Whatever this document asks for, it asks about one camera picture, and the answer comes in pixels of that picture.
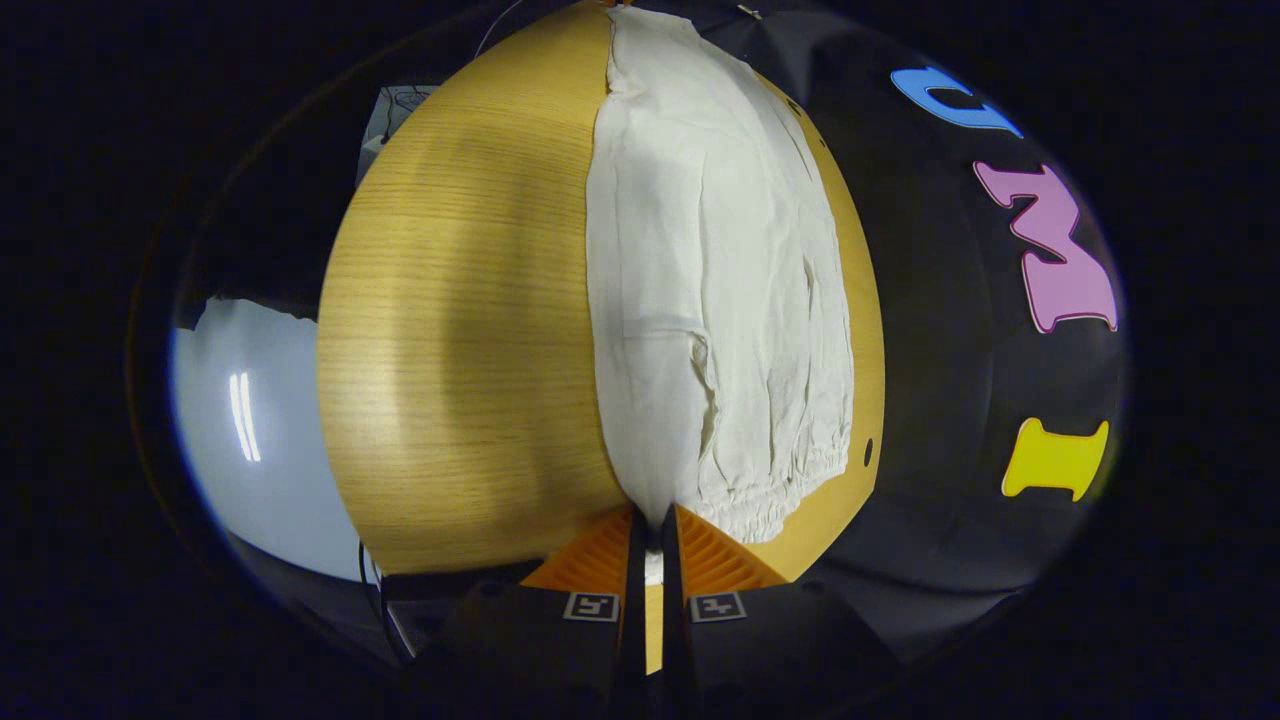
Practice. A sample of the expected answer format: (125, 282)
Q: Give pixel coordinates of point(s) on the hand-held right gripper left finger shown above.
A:
(636, 620)

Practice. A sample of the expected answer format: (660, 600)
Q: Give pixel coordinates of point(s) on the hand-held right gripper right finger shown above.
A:
(672, 620)

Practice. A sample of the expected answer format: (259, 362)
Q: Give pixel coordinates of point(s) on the black backdrop cloth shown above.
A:
(940, 350)

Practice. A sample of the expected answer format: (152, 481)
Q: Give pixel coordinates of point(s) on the white jeans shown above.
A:
(700, 280)

